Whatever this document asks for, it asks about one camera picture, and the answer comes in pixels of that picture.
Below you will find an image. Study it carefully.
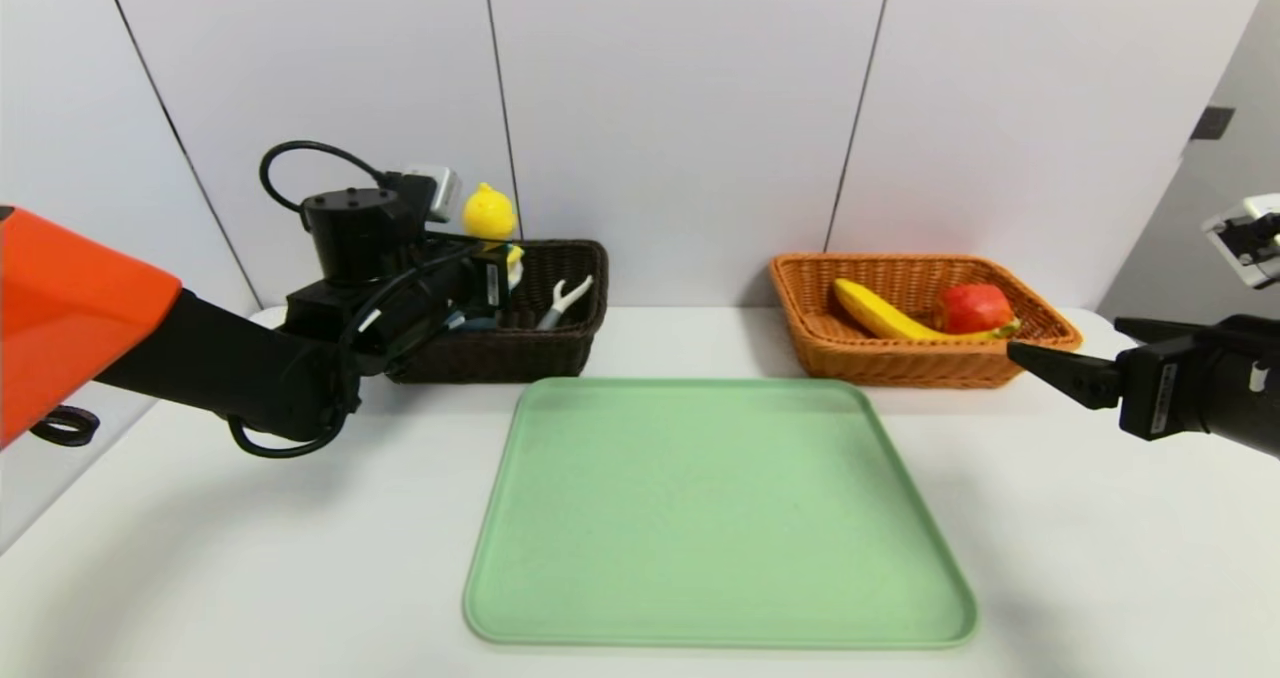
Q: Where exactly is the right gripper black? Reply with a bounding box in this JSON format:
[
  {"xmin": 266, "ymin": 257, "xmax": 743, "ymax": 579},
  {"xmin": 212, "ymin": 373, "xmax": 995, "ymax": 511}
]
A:
[{"xmin": 1006, "ymin": 313, "xmax": 1280, "ymax": 460}]

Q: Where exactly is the red apple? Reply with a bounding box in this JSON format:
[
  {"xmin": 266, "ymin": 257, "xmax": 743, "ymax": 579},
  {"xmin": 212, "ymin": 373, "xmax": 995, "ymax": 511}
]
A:
[{"xmin": 935, "ymin": 284, "xmax": 1016, "ymax": 337}]

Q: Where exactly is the yellow banana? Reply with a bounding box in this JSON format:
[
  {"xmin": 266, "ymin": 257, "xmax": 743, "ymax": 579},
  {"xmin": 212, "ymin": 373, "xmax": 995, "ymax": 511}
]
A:
[{"xmin": 832, "ymin": 278, "xmax": 1021, "ymax": 342}]

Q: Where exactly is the white peeler grey handle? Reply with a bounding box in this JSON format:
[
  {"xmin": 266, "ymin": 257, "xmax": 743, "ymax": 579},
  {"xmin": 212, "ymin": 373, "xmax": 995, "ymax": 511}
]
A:
[{"xmin": 537, "ymin": 276, "xmax": 594, "ymax": 332}]

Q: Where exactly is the yellow duck toy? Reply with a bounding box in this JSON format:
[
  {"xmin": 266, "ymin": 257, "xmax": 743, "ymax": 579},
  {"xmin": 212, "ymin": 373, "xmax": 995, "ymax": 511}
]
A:
[{"xmin": 461, "ymin": 182, "xmax": 527, "ymax": 291}]

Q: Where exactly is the orange wicker basket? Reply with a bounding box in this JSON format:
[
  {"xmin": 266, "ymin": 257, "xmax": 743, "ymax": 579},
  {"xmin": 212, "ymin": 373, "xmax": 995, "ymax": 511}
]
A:
[{"xmin": 768, "ymin": 253, "xmax": 1084, "ymax": 390}]

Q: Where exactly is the dark brown wicker basket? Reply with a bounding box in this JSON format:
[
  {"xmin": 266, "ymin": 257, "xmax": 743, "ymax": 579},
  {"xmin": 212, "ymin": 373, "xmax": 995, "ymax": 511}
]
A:
[{"xmin": 385, "ymin": 239, "xmax": 610, "ymax": 384}]

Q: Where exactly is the green plastic tray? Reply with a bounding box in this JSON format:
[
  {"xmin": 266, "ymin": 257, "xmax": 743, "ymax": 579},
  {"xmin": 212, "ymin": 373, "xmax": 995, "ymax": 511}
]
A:
[{"xmin": 463, "ymin": 377, "xmax": 979, "ymax": 649}]

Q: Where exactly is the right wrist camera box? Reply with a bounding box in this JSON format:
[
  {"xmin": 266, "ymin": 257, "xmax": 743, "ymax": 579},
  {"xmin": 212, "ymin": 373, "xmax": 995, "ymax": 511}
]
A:
[{"xmin": 1201, "ymin": 194, "xmax": 1280, "ymax": 290}]

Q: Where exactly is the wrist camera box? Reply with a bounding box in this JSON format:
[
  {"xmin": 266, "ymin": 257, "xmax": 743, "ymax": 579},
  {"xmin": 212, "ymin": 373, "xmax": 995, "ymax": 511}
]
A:
[
  {"xmin": 1201, "ymin": 194, "xmax": 1280, "ymax": 290},
  {"xmin": 403, "ymin": 164, "xmax": 462, "ymax": 225}
]

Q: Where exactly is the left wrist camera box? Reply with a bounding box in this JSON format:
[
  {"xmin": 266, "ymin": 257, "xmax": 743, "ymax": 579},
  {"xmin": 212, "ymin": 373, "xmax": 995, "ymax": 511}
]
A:
[{"xmin": 403, "ymin": 164, "xmax": 462, "ymax": 225}]

